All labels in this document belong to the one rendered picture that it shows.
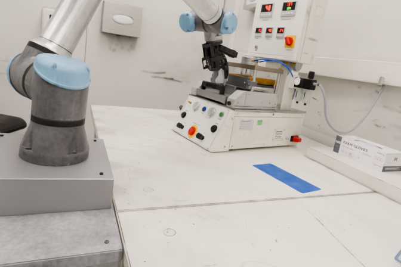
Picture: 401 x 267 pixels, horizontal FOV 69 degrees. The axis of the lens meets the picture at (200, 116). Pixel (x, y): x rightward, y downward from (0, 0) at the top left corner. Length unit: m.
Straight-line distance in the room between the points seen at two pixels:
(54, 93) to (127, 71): 2.02
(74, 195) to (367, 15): 1.49
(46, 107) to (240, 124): 0.75
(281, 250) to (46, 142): 0.54
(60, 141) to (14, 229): 0.19
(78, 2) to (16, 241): 0.56
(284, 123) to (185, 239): 0.89
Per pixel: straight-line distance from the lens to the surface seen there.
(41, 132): 0.72
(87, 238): 0.62
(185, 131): 1.31
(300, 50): 1.39
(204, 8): 0.98
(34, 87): 0.73
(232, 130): 1.18
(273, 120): 1.33
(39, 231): 0.65
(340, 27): 1.78
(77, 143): 0.73
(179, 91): 2.83
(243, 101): 1.19
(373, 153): 1.29
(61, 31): 0.84
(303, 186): 1.02
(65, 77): 0.69
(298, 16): 1.43
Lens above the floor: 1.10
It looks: 11 degrees down
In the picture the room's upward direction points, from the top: 9 degrees clockwise
